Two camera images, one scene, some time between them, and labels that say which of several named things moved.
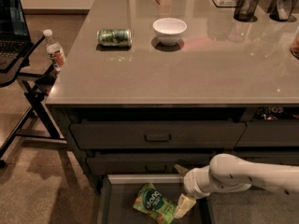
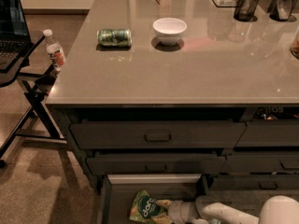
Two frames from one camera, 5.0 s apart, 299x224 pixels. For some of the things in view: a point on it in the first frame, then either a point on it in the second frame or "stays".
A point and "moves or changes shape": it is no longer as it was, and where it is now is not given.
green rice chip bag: (151, 201) moves or changes shape
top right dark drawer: (269, 127) stays
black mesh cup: (247, 4) stays
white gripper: (191, 182) -> (175, 211)
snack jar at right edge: (294, 47) stays
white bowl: (169, 30) stays
